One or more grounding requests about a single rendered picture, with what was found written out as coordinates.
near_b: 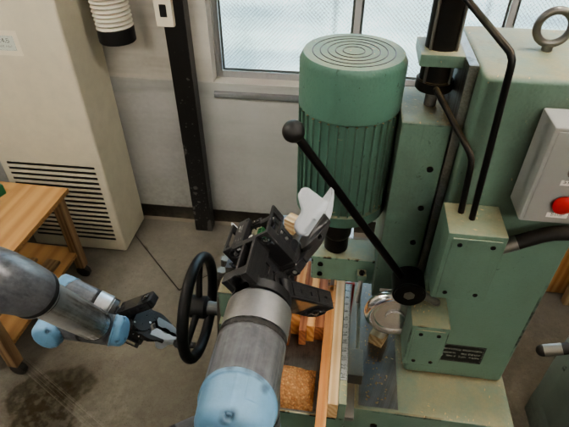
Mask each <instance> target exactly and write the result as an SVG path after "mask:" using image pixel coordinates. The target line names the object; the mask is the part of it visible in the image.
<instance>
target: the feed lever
mask: <svg viewBox="0 0 569 427"><path fill-rule="evenodd" d="M282 135H283V138H284V139H285V140H286V141H288V142H291V143H297V145H298V146H299V147H300V149H301V150H302V151H303V152H304V153H305V155H306V156H307V158H308V159H309V160H310V162H311V163H312V165H313V166H314V167H315V169H316V170H317V171H318V173H319V174H320V175H321V176H322V177H323V179H324V180H325V182H326V183H327V184H328V186H329V187H332V188H333V189H334V194H335V195H336V196H337V197H338V199H339V200H340V202H341V203H342V204H343V206H344V207H345V209H346V210H347V211H348V213H349V214H350V215H351V217H352V218H353V219H354V220H355V221H356V223H357V224H358V226H359V227H360V228H361V230H362V231H363V233H364V234H365V235H366V237H367V238H368V240H369V241H370V242H371V243H372V244H373V246H374V247H375V248H376V250H377V251H378V253H379V254H380V255H381V256H382V258H383V259H384V261H385V262H386V263H387V264H388V265H389V267H390V268H391V269H392V271H393V274H392V275H391V280H392V297H393V298H394V300H395V301H396V302H398V303H400V304H402V305H407V306H411V305H416V304H419V303H420V302H422V301H423V300H424V301H426V302H429V303H430V304H432V305H434V306H439V305H440V300H439V299H438V298H437V297H431V295H430V294H429V293H428V292H426V290H425V283H424V275H423V272H422V271H421V270H420V269H418V268H416V267H412V266H403V267H399V266H398V265H397V263H396V262H395V260H394V259H393V258H392V257H391V256H390V254H389V253H388V251H387V250H386V249H385V247H384V246H383V244H382V243H381V241H380V240H379V239H378V238H377V237H376V235H375V234H374V233H373V231H372V230H371V228H370V227H369V225H368V224H367V222H366V221H365V220H364V218H363V217H362V216H361V215H360V214H359V212H358V211H357V209H356V208H355V206H354V205H353V204H352V202H351V201H350V199H349V198H348V197H347V195H346V194H345V193H344V192H343V190H342V189H341V188H340V186H339V185H338V183H337V182H336V181H335V179H334V177H333V176H332V175H331V174H330V173H329V171H328V170H327V169H326V167H325V166H324V165H323V163H322V161H321V160H320V159H319V157H318V156H317V154H316V153H315V152H314V151H313V150H312V148H311V147H310V145H309V144H308V143H307V141H306V140H305V138H304V135H305V128H304V125H303V124H302V123H301V122H300V121H299V120H296V119H292V120H289V121H287V122H286V123H285V124H284V126H283V128H282Z"/></svg>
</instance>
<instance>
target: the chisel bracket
mask: <svg viewBox="0 0 569 427"><path fill-rule="evenodd" d="M374 264H375V247H374V246H373V244H372V243H371V242H370V241H369V240H360V239H351V238H349V239H348V247H347V249H346V250H345V251H344V252H342V253H332V252H329V251H328V250H326V248H325V247H324V240H323V243H322V245H321V246H320V247H319V249H318V250H317V251H316V252H315V253H314V254H313V255H312V265H311V277H312V278H319V279H327V280H343V281H351V282H358V280H356V272H357V270H358V269H365V270H366V271H367V278H366V281H363V283H368V284H372V278H373V269H374Z"/></svg>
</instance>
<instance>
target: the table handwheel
mask: <svg viewBox="0 0 569 427"><path fill-rule="evenodd" d="M204 263H205V265H206V268H207V296H203V295H202V270H203V264H204ZM195 283H196V294H195V295H192V294H193V290H194V286H195ZM214 315H215V316H217V267H216V263H215V260H214V258H213V256H212V254H211V253H209V252H200V253H198V254H197V255H196V256H195V257H194V258H193V260H192V261H191V264H190V266H189V268H188V270H187V272H186V275H185V279H184V282H183V285H182V289H181V293H180V300H179V306H178V313H177V323H176V340H177V347H178V351H179V355H180V358H181V359H182V360H183V362H184V363H187V364H193V363H196V362H197V361H198V360H199V359H200V358H201V356H202V354H203V353H204V351H205V349H206V346H207V343H208V340H209V337H210V335H211V331H212V327H213V321H214ZM189 317H190V318H192V319H191V323H190V327H189ZM198 319H204V320H203V325H202V330H201V334H200V336H199V339H198V341H197V344H196V346H195V348H194V349H193V351H192V352H191V350H190V345H191V340H192V337H193V335H194V331H195V329H196V325H197V322H198ZM188 328H189V329H188Z"/></svg>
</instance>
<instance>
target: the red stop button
mask: <svg viewBox="0 0 569 427"><path fill-rule="evenodd" d="M552 209H553V211H554V212H555V213H556V214H568V213H569V197H560V198H558V199H556V200H555V201H554V202H553V204H552Z"/></svg>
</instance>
